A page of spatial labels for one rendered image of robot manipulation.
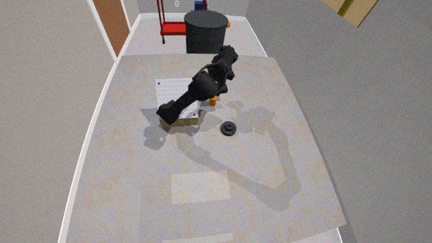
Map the orange knob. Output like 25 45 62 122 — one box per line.
209 96 217 106

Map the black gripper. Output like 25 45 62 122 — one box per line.
207 67 228 96

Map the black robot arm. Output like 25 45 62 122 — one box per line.
156 45 238 125

